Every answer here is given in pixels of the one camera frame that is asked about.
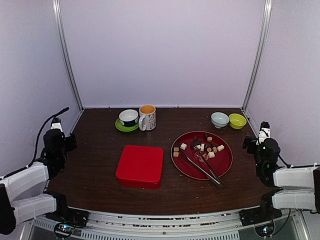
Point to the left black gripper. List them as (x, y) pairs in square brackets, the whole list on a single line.
[(71, 142)]

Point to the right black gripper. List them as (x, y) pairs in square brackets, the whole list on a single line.
[(251, 140)]

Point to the metal tongs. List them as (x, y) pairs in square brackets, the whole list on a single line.
[(203, 166)]

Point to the round red tray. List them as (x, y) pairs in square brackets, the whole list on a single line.
[(221, 161)]

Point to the red chocolate box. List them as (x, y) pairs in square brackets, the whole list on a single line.
[(137, 183)]

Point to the red box lid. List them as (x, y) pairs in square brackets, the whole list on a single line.
[(140, 164)]

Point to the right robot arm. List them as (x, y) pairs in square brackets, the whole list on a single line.
[(294, 187)]

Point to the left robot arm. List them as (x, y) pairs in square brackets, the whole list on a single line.
[(51, 162)]

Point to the white chocolate right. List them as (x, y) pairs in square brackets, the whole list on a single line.
[(220, 148)]

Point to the white square chocolate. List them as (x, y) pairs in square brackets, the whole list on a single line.
[(183, 146)]

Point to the tan square chocolate lower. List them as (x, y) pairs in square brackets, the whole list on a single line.
[(176, 154)]

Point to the lime green bowl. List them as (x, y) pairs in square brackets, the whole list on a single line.
[(237, 121)]

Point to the light blue bowl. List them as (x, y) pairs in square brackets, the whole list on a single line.
[(219, 119)]

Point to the green saucer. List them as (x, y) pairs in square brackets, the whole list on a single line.
[(123, 128)]

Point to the white and dark cup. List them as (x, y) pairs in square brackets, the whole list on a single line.
[(128, 117)]

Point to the white patterned mug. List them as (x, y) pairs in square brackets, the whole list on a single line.
[(147, 118)]

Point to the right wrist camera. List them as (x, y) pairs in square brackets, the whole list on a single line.
[(264, 133)]

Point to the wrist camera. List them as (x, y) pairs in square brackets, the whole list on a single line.
[(56, 124), (264, 133)]

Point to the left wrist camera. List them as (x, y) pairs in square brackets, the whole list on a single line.
[(56, 124)]

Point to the metal base rail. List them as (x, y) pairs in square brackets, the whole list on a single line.
[(223, 225)]

